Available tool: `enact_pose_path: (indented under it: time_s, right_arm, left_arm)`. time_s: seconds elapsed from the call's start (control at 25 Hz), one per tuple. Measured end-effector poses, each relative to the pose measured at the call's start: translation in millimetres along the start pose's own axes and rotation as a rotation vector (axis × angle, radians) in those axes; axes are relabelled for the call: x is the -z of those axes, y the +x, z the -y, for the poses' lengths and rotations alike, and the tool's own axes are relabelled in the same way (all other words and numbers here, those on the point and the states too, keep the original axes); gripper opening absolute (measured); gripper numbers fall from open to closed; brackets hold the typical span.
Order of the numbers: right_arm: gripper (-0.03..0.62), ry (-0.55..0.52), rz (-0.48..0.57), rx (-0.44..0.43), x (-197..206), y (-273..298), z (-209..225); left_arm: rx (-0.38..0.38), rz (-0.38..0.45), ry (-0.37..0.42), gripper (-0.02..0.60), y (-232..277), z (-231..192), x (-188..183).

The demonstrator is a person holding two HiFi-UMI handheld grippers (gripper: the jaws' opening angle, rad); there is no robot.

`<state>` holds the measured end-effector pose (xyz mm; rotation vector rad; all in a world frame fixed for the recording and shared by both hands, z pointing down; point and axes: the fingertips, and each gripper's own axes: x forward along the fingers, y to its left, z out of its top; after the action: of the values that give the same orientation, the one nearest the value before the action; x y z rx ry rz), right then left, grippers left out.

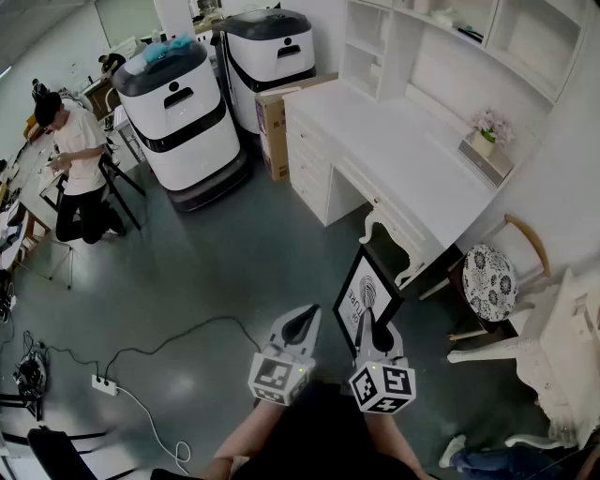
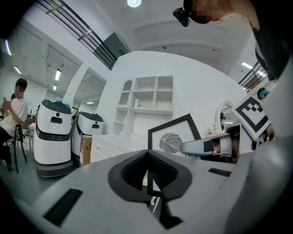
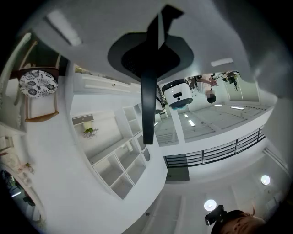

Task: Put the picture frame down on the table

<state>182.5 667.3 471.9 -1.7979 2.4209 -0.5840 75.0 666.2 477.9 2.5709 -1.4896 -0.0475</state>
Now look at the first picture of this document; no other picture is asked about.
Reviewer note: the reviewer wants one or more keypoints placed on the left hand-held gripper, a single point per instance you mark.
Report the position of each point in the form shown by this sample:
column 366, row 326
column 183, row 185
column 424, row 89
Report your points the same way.
column 281, row 375

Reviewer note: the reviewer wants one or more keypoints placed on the white shelf hutch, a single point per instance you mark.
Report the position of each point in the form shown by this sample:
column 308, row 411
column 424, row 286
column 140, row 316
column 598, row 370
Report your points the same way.
column 361, row 44

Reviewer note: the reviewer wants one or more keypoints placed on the black framed leaf print picture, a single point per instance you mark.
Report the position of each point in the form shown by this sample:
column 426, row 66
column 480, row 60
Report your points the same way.
column 365, row 286

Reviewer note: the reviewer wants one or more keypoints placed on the white robot with dark lid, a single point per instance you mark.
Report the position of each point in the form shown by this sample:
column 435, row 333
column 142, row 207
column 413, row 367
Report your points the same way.
column 187, row 140
column 272, row 56

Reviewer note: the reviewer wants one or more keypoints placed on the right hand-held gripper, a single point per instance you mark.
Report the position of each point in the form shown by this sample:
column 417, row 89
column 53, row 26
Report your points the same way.
column 384, row 386

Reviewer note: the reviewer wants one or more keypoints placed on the black metal stool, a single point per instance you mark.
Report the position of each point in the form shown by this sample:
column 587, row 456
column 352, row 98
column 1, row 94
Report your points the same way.
column 107, row 161

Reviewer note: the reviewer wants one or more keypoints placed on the person's right forearm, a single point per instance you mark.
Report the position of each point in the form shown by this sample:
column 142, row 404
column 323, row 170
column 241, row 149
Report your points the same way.
column 389, row 436

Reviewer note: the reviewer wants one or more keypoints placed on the grey rectangular box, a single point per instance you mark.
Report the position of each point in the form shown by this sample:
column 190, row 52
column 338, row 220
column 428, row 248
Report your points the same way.
column 487, row 164

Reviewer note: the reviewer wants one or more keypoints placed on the pale cylindrical canister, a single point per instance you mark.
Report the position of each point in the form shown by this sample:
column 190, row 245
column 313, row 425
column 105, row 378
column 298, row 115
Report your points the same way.
column 422, row 5

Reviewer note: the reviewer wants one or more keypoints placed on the white power strip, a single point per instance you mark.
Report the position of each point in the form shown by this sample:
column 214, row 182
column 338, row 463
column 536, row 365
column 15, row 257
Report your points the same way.
column 104, row 384

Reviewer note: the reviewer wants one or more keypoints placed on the person's left forearm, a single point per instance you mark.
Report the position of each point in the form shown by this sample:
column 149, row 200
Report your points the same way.
column 253, row 426

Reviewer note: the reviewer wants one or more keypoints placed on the blue fluffy cloth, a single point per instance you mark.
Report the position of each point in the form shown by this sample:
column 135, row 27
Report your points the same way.
column 180, row 43
column 154, row 50

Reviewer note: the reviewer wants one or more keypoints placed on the pink flowers in pot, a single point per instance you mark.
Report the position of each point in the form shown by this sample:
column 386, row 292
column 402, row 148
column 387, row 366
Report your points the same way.
column 487, row 129

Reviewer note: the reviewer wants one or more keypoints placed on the floral round seat cushion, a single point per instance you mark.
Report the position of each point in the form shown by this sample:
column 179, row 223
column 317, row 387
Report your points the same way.
column 490, row 281

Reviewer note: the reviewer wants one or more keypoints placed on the white desk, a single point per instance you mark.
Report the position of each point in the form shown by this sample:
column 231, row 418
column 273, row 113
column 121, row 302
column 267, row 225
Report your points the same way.
column 398, row 154

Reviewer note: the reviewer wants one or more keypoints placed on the wooden chair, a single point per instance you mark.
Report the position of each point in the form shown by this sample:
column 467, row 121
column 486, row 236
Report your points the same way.
column 534, row 236

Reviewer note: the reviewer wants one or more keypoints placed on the white crumpled tissue pack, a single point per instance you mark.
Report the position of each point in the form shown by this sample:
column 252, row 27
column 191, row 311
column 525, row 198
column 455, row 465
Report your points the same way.
column 445, row 16

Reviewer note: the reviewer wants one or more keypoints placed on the white carved chair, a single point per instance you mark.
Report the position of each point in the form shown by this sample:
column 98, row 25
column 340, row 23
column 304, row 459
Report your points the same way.
column 562, row 337

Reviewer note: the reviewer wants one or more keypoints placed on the metal tripod stand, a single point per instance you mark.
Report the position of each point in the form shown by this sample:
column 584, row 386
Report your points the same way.
column 70, row 269

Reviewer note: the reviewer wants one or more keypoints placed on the black office chair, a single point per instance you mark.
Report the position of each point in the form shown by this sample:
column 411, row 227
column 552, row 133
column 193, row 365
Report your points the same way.
column 51, row 450

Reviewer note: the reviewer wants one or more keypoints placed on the long cardboard box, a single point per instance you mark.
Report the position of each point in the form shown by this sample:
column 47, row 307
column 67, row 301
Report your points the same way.
column 274, row 136

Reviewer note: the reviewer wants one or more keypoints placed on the person's black shirt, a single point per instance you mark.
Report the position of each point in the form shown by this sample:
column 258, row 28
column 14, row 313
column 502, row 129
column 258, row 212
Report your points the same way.
column 319, row 436

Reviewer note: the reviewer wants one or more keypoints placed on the white round table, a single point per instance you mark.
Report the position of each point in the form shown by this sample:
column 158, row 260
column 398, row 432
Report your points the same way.
column 9, row 244

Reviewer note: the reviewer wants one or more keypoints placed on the black flat book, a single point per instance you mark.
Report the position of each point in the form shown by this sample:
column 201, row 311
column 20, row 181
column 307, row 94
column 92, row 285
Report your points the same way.
column 471, row 35

